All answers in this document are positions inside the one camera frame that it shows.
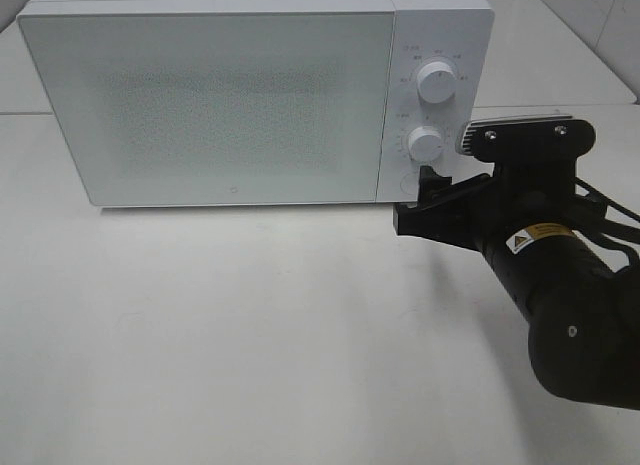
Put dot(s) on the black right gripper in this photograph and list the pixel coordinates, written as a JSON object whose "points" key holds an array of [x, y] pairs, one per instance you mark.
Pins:
{"points": [[469, 213]]}

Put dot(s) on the white control knob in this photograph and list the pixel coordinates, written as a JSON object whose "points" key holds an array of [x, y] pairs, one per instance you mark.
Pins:
{"points": [[436, 81], [425, 144]]}

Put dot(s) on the round white door button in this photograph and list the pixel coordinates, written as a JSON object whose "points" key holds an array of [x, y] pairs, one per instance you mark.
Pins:
{"points": [[410, 185]]}

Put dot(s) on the white microwave door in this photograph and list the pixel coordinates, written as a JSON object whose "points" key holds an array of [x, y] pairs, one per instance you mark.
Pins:
{"points": [[188, 110]]}

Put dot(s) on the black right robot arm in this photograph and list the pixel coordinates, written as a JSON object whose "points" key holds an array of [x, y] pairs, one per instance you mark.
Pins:
{"points": [[572, 273]]}

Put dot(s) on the white microwave oven body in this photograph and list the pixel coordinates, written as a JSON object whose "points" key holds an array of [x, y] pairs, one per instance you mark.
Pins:
{"points": [[456, 30]]}

